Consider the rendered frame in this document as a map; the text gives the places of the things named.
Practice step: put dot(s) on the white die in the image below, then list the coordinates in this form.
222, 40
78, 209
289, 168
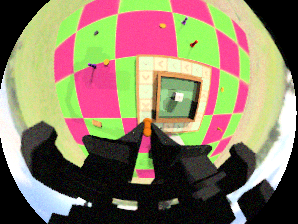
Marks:
178, 96

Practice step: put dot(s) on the orange pawn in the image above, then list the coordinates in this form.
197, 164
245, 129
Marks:
147, 131

